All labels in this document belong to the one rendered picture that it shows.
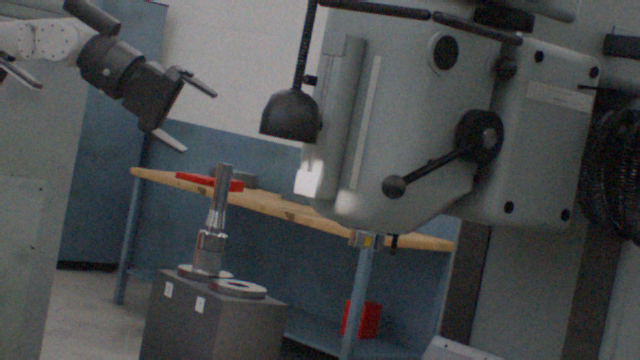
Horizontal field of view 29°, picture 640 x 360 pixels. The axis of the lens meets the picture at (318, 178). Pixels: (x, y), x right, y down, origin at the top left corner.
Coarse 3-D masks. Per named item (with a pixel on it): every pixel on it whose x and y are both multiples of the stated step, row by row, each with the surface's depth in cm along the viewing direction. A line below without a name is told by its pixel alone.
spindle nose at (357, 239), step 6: (354, 234) 165; (360, 234) 164; (366, 234) 164; (372, 234) 164; (354, 240) 164; (360, 240) 164; (372, 240) 164; (378, 240) 164; (384, 240) 165; (354, 246) 164; (360, 246) 164; (366, 246) 164; (372, 246) 164; (378, 246) 164
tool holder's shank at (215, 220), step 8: (224, 168) 196; (232, 168) 196; (216, 176) 196; (224, 176) 196; (216, 184) 196; (224, 184) 196; (216, 192) 196; (224, 192) 196; (216, 200) 196; (224, 200) 196; (216, 208) 196; (224, 208) 197; (208, 216) 197; (216, 216) 196; (224, 216) 197; (208, 224) 196; (216, 224) 196; (208, 232) 197; (216, 232) 196
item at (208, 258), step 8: (200, 240) 196; (208, 240) 195; (200, 248) 196; (208, 248) 195; (216, 248) 195; (224, 248) 197; (200, 256) 196; (208, 256) 195; (216, 256) 196; (192, 264) 197; (200, 264) 196; (208, 264) 195; (216, 264) 196; (208, 272) 195; (216, 272) 196
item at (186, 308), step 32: (160, 288) 197; (192, 288) 189; (224, 288) 186; (256, 288) 190; (160, 320) 196; (192, 320) 188; (224, 320) 182; (256, 320) 185; (160, 352) 194; (192, 352) 187; (224, 352) 183; (256, 352) 186
